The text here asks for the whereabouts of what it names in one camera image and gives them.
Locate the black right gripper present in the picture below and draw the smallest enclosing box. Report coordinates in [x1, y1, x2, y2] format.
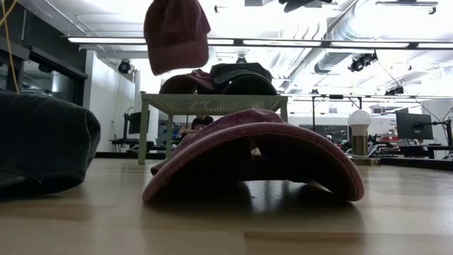
[278, 0, 334, 13]

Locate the dark grey baseball cap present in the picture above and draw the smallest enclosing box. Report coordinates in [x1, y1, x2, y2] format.
[0, 91, 102, 198]
[222, 74, 278, 96]
[210, 62, 274, 84]

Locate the maroon baseball cap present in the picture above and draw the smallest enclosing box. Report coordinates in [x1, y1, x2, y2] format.
[159, 69, 224, 95]
[141, 108, 365, 205]
[143, 0, 212, 77]

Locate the pale green perforated metal shelf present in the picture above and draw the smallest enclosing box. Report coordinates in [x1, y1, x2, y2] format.
[137, 92, 289, 166]

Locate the white bulb lamp wooden base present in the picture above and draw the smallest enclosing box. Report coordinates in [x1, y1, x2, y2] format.
[347, 109, 382, 166]

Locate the person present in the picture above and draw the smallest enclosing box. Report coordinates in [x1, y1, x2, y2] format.
[178, 115, 215, 142]

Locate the black computer monitor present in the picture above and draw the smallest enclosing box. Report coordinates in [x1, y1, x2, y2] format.
[395, 112, 435, 141]
[122, 110, 151, 141]

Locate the long linear ceiling light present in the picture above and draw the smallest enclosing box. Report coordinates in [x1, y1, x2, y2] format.
[67, 36, 453, 50]

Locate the dark glass partition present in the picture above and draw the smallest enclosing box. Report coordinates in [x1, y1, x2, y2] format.
[0, 0, 88, 107]

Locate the silver ceiling air duct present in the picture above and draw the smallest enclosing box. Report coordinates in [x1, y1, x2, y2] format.
[286, 10, 376, 82]

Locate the yellow cable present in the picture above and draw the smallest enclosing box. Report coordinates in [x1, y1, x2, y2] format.
[0, 0, 21, 95]

